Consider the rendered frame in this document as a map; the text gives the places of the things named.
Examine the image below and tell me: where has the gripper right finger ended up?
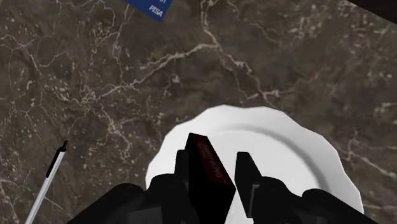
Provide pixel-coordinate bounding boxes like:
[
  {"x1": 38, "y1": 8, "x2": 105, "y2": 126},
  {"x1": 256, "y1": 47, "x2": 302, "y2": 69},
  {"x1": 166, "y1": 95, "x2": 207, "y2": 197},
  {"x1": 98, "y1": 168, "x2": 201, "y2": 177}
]
[{"x1": 234, "y1": 151, "x2": 380, "y2": 224}]

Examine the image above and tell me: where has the white pen with black clip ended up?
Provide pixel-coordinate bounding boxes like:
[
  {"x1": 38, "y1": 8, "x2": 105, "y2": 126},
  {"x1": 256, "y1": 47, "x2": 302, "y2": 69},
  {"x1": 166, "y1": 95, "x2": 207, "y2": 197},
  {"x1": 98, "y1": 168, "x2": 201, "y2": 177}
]
[{"x1": 24, "y1": 140, "x2": 69, "y2": 224}]

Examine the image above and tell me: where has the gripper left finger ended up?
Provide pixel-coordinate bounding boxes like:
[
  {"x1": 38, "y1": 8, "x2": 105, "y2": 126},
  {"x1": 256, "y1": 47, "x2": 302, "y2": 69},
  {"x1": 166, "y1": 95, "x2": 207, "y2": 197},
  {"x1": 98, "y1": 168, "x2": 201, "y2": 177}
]
[{"x1": 66, "y1": 148, "x2": 199, "y2": 224}]

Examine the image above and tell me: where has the dark red box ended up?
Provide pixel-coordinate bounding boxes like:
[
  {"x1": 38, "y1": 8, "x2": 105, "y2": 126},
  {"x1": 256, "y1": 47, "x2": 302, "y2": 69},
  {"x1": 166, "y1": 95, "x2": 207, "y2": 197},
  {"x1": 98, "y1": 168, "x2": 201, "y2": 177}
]
[{"x1": 185, "y1": 132, "x2": 237, "y2": 224}]

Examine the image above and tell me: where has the white scalloped plate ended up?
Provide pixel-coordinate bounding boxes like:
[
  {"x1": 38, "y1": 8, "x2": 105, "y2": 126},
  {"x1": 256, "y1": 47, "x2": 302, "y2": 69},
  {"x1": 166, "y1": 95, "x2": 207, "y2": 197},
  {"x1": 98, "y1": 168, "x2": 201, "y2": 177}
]
[{"x1": 144, "y1": 104, "x2": 365, "y2": 224}]

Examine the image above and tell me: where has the blue card with white lettering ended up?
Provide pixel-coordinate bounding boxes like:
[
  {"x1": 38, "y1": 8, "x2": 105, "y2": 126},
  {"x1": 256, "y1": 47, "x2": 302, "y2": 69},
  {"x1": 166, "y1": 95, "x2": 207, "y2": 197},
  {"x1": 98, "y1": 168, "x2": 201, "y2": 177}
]
[{"x1": 123, "y1": 0, "x2": 174, "y2": 23}]

